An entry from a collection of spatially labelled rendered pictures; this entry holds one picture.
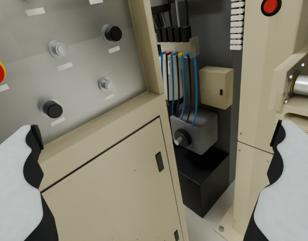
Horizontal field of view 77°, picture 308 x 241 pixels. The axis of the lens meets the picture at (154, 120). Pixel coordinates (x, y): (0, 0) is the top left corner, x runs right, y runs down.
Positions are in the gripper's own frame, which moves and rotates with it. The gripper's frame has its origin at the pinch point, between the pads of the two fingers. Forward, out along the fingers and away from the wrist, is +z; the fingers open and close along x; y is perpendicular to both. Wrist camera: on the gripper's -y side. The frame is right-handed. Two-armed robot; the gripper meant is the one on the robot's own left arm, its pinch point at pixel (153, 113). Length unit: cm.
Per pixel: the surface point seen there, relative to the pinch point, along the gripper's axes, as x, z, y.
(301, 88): 31.1, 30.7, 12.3
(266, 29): 27, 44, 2
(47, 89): -22.2, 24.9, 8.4
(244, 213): 38, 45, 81
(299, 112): 30.9, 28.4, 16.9
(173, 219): 4, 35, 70
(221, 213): 34, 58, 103
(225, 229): 33, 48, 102
